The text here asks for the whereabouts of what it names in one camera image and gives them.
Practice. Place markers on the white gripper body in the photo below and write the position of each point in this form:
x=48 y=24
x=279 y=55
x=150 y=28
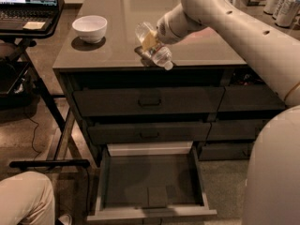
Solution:
x=166 y=31

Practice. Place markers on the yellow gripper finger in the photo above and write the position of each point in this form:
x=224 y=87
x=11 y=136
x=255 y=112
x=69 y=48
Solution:
x=150 y=40

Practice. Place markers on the clear plastic water bottle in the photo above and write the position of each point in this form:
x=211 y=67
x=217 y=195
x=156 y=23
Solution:
x=160 y=55

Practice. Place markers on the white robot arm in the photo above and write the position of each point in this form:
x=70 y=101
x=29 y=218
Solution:
x=272 y=195

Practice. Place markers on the top left grey drawer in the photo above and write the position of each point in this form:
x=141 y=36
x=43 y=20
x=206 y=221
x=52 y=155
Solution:
x=142 y=101

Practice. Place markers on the grey drawer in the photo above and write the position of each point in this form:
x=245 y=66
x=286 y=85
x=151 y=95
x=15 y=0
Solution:
x=148 y=132
x=242 y=98
x=225 y=151
x=230 y=130
x=142 y=101

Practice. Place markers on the grey drawer cabinet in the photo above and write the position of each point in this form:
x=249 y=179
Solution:
x=202 y=59

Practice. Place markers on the middle left grey drawer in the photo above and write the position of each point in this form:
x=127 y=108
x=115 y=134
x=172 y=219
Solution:
x=148 y=132

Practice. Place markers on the top right grey drawer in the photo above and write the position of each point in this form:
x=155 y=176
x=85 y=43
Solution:
x=242 y=98

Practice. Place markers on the middle right grey drawer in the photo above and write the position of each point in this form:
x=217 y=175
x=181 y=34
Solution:
x=230 y=130

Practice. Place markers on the bottom right grey drawer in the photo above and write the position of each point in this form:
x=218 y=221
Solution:
x=225 y=151

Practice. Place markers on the open bottom left drawer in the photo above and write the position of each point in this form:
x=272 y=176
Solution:
x=152 y=186

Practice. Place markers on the white ceramic bowl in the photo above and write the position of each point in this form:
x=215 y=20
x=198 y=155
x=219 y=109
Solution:
x=91 y=28

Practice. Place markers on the yellow sticky note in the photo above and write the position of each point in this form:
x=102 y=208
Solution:
x=33 y=25

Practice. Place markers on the black laptop stand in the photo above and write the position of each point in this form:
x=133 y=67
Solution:
x=19 y=77

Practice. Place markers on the open laptop computer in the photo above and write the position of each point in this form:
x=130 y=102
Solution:
x=14 y=14

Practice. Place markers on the white shoe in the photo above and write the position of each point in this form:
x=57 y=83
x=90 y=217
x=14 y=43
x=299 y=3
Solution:
x=65 y=219

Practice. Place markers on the person's beige trouser leg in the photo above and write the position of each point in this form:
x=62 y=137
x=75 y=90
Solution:
x=27 y=199

